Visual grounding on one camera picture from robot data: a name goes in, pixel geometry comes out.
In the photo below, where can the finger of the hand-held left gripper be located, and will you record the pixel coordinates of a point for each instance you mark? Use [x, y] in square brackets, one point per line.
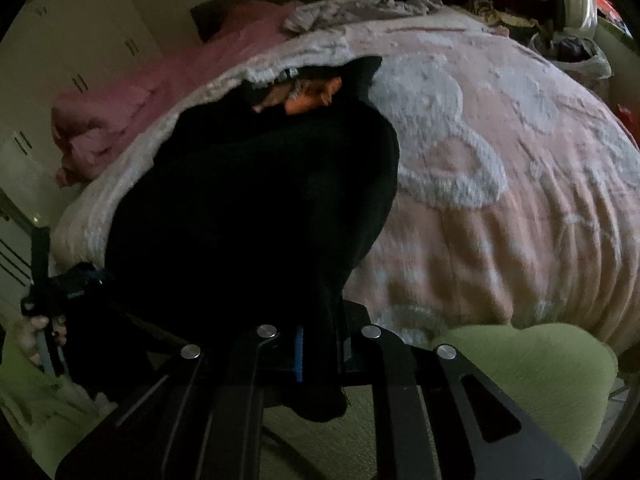
[85, 282]

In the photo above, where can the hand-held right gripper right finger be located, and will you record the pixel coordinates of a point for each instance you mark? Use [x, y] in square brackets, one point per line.
[385, 365]

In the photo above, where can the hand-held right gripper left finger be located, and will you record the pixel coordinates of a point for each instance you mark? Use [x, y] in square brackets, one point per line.
[299, 355]

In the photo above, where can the black sweater with orange cuffs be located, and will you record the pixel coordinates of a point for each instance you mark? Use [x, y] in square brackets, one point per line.
[250, 200]

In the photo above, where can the white plastic bag of clothes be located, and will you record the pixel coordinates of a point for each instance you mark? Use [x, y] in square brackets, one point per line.
[575, 55]

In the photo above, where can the clothes on windowsill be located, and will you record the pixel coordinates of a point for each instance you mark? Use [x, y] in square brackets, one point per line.
[607, 10]

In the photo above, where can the person's left hand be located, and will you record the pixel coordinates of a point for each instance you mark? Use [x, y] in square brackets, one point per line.
[27, 342]

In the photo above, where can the light green fleece cloth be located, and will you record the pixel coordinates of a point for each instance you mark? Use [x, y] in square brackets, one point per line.
[525, 360]

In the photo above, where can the pink patterned fleece blanket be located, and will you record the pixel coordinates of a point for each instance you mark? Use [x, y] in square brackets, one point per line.
[500, 210]

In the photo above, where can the pink duvet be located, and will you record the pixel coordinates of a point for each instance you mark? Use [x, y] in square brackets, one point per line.
[150, 90]

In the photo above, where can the cream wardrobe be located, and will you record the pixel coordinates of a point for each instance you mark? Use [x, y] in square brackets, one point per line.
[75, 35]

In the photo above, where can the dark green headboard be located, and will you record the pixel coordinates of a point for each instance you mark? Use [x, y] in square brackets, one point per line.
[210, 20]

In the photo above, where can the crumpled lilac cloth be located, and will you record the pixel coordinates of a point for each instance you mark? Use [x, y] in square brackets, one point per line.
[340, 15]

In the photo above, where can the red plastic bag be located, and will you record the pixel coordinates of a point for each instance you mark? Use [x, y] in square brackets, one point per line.
[630, 122]

